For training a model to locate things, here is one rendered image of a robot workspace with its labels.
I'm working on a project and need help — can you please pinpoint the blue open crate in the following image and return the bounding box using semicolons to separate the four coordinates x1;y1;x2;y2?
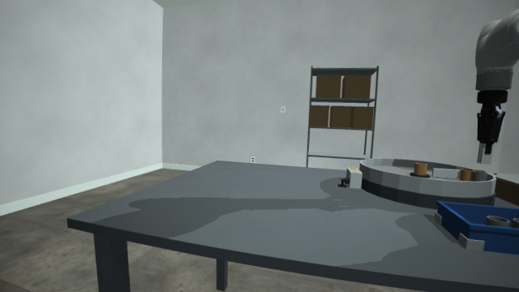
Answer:
435;201;519;255

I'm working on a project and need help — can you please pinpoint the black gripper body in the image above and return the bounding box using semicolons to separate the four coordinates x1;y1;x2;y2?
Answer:
477;89;508;119

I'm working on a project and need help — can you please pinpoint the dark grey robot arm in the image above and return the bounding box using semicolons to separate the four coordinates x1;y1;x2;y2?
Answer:
475;9;519;91

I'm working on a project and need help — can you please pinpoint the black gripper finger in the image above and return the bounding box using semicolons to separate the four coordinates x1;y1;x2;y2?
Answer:
477;109;486;163
480;106;505;165

